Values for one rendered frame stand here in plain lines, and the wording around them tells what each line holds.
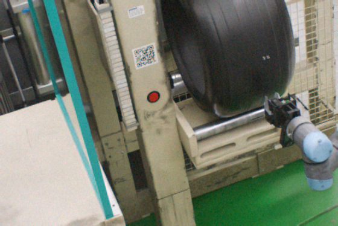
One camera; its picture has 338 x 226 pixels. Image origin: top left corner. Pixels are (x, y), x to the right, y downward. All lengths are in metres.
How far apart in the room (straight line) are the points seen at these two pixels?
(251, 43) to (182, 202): 0.76
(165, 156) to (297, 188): 1.13
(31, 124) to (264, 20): 0.75
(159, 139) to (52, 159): 0.67
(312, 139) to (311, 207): 1.38
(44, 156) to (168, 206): 0.87
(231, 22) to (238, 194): 1.49
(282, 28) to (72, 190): 0.84
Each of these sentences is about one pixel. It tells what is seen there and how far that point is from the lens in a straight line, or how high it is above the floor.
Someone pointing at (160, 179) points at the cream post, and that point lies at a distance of 2.58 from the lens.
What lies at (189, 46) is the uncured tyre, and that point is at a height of 1.01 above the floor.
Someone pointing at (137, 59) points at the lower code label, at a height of 1.22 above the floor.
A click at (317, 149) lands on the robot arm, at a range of 2.05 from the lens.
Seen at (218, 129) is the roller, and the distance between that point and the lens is 2.44.
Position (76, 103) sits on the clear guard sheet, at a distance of 1.47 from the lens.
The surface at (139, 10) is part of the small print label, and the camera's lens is 2.20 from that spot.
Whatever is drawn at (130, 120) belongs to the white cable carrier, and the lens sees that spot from 2.40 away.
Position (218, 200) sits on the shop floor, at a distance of 3.49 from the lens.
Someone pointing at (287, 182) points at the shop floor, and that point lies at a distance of 3.54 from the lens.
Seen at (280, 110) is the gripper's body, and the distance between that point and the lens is 2.20.
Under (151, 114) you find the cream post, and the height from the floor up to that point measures 1.00.
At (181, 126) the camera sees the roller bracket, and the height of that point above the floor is 0.95.
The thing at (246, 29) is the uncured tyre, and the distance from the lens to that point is 2.18.
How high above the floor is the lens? 2.43
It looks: 36 degrees down
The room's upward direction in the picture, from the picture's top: 12 degrees counter-clockwise
